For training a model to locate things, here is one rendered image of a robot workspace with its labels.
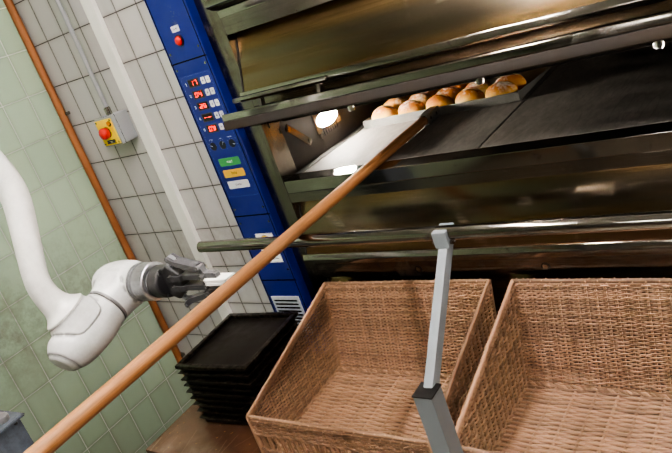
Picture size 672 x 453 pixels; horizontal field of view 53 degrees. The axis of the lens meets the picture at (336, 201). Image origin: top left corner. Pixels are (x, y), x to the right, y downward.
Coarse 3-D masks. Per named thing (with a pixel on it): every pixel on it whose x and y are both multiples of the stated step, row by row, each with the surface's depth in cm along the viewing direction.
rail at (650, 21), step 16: (656, 16) 116; (592, 32) 123; (608, 32) 121; (624, 32) 120; (512, 48) 132; (528, 48) 130; (544, 48) 128; (448, 64) 141; (464, 64) 139; (480, 64) 137; (384, 80) 150; (400, 80) 148; (304, 96) 165; (320, 96) 162; (336, 96) 159; (240, 112) 178; (256, 112) 175
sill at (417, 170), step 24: (528, 144) 158; (552, 144) 153; (576, 144) 148; (600, 144) 145; (624, 144) 143; (648, 144) 140; (336, 168) 195; (384, 168) 179; (408, 168) 175; (432, 168) 171; (456, 168) 167; (480, 168) 164; (288, 192) 202
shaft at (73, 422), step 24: (360, 168) 176; (336, 192) 165; (312, 216) 156; (288, 240) 149; (264, 264) 142; (192, 312) 127; (168, 336) 121; (144, 360) 116; (120, 384) 112; (96, 408) 108; (48, 432) 103; (72, 432) 104
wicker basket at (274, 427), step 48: (336, 288) 203; (384, 288) 193; (432, 288) 184; (480, 288) 176; (336, 336) 208; (384, 336) 196; (480, 336) 167; (288, 384) 189; (336, 384) 201; (384, 384) 193; (288, 432) 169; (336, 432) 158; (384, 432) 173
